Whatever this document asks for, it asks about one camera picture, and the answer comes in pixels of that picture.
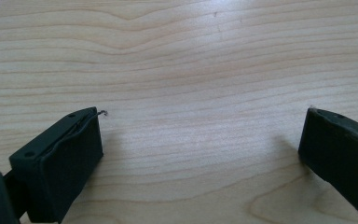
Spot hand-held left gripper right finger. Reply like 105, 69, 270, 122
297, 106, 358, 224

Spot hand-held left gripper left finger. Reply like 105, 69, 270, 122
8, 106, 104, 224

